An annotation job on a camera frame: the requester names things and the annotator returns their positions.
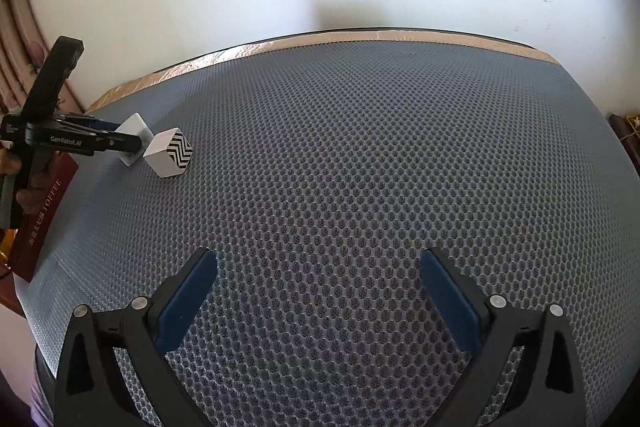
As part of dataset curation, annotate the white wall charger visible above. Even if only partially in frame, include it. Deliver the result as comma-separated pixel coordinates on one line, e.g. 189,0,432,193
116,113,154,167

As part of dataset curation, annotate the left hand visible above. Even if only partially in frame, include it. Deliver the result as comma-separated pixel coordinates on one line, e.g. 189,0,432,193
0,146,57,212

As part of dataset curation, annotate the gold red tin tray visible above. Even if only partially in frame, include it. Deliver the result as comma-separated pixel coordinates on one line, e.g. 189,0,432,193
8,153,78,282

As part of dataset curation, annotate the white zigzag cube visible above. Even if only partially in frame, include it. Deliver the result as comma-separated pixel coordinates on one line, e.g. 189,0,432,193
143,128,193,178

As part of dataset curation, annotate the beige patterned curtain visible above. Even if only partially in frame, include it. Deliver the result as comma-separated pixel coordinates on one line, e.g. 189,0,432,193
0,0,87,115

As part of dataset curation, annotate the colourful clutter by wall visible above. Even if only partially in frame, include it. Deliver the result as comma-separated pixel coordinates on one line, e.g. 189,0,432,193
608,113,640,174

